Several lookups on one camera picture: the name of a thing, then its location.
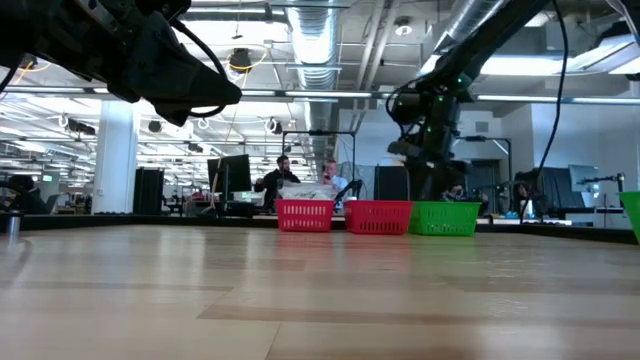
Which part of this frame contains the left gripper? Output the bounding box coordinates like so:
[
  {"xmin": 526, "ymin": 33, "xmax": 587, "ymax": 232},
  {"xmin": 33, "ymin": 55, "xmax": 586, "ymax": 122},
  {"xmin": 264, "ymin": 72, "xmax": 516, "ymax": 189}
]
[{"xmin": 44, "ymin": 0, "xmax": 243, "ymax": 114}]

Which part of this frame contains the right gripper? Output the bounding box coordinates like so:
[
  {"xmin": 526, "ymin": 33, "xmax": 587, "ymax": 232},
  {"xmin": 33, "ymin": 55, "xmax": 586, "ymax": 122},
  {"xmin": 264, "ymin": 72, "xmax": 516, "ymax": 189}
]
[{"xmin": 403, "ymin": 157, "xmax": 474, "ymax": 203}]

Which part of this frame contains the clear bag of cotton balls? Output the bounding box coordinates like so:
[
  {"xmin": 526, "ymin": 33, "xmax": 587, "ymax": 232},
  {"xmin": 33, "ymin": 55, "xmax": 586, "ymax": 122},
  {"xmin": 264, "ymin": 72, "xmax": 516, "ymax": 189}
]
[{"xmin": 277, "ymin": 180, "xmax": 339, "ymax": 201}]

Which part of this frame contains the person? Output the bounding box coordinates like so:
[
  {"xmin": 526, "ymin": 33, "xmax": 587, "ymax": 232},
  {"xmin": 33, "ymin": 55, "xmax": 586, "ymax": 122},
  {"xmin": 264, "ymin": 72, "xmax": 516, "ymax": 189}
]
[
  {"xmin": 253, "ymin": 154, "xmax": 302, "ymax": 210},
  {"xmin": 510, "ymin": 180, "xmax": 547, "ymax": 217},
  {"xmin": 443, "ymin": 183, "xmax": 470, "ymax": 203},
  {"xmin": 321, "ymin": 159, "xmax": 350, "ymax": 194},
  {"xmin": 0, "ymin": 174, "xmax": 49, "ymax": 215}
]

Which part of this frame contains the black ceiling device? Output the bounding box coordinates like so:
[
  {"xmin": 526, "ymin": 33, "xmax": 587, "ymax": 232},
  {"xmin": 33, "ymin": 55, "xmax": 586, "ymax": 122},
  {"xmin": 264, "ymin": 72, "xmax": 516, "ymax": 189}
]
[{"xmin": 228, "ymin": 47, "xmax": 254, "ymax": 75}]

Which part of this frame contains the red plastic basket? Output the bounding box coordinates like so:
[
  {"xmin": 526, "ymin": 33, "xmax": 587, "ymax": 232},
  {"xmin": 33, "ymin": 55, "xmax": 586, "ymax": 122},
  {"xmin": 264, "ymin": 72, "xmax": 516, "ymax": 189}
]
[
  {"xmin": 343, "ymin": 199, "xmax": 415, "ymax": 236},
  {"xmin": 275, "ymin": 198, "xmax": 335, "ymax": 234}
]

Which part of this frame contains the black computer monitor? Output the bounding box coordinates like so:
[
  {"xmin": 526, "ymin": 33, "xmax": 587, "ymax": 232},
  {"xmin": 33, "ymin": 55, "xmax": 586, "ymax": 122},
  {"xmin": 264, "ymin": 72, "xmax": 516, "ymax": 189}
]
[{"xmin": 206, "ymin": 153, "xmax": 253, "ymax": 194}]

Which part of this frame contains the white pillar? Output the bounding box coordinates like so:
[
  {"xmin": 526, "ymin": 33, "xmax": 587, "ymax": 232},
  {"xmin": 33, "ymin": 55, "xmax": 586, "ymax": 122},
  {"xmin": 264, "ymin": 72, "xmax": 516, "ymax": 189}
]
[{"xmin": 91, "ymin": 99, "xmax": 140, "ymax": 215}]

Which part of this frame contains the black cabinet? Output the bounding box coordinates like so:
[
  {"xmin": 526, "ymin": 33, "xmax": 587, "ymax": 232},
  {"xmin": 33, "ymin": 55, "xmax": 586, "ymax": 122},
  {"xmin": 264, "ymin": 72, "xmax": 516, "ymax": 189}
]
[{"xmin": 132, "ymin": 166, "xmax": 166, "ymax": 216}]

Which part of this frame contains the long ceiling light bar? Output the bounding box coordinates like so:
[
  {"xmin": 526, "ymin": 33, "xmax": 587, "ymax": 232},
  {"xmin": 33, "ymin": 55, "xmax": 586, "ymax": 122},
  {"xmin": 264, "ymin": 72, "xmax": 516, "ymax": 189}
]
[{"xmin": 0, "ymin": 85, "xmax": 640, "ymax": 105}]

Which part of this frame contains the grey computer monitor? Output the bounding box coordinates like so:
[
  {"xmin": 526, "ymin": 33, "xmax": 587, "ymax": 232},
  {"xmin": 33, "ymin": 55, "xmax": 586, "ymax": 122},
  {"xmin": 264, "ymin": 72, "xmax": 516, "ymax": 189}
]
[{"xmin": 565, "ymin": 164, "xmax": 602, "ymax": 194}]

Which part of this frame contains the small metal cylinder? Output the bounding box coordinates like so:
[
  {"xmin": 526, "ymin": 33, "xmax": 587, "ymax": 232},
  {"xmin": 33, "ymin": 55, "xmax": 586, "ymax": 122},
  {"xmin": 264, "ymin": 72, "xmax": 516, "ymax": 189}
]
[{"xmin": 5, "ymin": 209, "xmax": 22, "ymax": 240}]

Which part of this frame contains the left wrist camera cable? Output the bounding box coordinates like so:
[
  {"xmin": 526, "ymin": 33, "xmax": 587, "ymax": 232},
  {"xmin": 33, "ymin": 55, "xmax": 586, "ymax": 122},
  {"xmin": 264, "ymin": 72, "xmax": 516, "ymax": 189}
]
[{"xmin": 169, "ymin": 18, "xmax": 230, "ymax": 120}]

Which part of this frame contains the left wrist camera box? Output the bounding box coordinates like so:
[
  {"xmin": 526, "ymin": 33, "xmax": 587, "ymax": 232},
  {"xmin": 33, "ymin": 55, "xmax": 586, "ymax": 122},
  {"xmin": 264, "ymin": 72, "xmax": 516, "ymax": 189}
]
[{"xmin": 151, "ymin": 102, "xmax": 195, "ymax": 128}]

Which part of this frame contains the black frame stand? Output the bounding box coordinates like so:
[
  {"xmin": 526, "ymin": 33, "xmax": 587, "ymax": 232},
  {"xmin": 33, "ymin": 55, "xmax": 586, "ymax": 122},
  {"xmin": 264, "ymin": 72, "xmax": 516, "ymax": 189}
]
[
  {"xmin": 281, "ymin": 130, "xmax": 357, "ymax": 201},
  {"xmin": 452, "ymin": 135, "xmax": 513, "ymax": 211}
]

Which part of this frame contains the silver spiral air duct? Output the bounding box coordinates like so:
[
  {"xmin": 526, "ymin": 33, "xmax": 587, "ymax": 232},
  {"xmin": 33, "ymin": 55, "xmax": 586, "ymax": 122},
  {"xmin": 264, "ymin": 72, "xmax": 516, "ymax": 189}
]
[{"xmin": 285, "ymin": 0, "xmax": 342, "ymax": 151}]

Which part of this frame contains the silver slanted air duct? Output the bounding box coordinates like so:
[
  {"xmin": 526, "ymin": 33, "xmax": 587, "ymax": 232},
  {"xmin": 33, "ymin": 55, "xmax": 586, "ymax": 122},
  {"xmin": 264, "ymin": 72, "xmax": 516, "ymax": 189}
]
[{"xmin": 419, "ymin": 0, "xmax": 506, "ymax": 76}]

